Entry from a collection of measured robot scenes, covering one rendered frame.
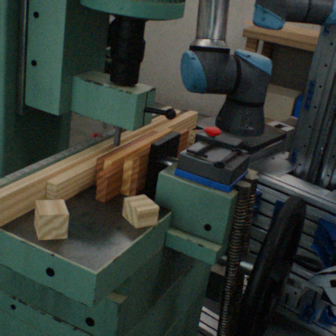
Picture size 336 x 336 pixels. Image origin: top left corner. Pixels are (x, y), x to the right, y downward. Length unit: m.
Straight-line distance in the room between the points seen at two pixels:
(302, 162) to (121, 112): 0.81
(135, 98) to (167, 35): 3.57
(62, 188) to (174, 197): 0.19
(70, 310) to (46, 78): 0.40
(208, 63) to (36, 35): 0.64
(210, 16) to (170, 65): 3.01
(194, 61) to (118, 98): 0.57
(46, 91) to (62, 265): 0.35
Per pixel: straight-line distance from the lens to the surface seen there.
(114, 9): 0.86
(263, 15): 1.25
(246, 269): 0.96
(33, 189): 0.85
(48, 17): 0.96
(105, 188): 0.89
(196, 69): 1.48
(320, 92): 1.56
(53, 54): 0.96
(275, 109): 3.82
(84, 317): 0.90
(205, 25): 1.51
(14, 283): 0.97
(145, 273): 0.89
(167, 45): 4.49
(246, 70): 1.54
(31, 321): 0.99
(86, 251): 0.77
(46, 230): 0.78
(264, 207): 1.59
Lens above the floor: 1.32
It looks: 24 degrees down
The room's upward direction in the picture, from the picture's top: 9 degrees clockwise
